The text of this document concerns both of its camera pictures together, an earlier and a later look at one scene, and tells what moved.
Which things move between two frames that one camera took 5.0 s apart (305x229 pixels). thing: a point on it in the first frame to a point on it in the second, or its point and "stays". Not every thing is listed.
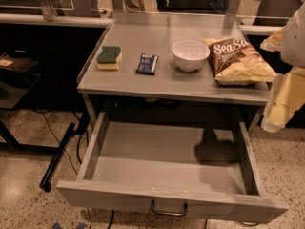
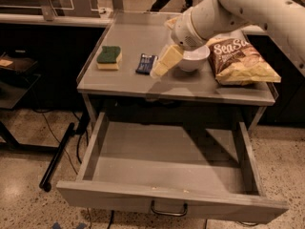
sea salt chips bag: x=233 y=62 stays
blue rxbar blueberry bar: x=147 y=64 stays
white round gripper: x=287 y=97 to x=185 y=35
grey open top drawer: x=205 y=171 stays
